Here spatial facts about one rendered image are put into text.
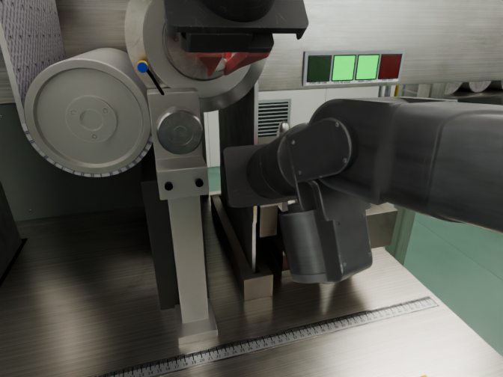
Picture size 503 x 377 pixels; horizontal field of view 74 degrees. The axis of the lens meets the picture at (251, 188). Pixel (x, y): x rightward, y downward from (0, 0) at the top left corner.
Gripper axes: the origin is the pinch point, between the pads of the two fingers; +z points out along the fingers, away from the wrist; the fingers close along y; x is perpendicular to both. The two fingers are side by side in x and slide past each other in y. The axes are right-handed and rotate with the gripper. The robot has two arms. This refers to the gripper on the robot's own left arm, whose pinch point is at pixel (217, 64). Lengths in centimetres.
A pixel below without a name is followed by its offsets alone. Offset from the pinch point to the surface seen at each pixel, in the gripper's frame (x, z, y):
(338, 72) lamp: 18.3, 30.8, 34.6
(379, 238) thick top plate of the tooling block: -18.9, 15.0, 23.1
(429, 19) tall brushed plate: 27, 24, 57
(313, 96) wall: 126, 242, 149
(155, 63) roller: 2.0, 2.6, -5.7
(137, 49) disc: 3.4, 2.2, -7.3
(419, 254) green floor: -33, 153, 144
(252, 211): -12.2, 15.6, 5.2
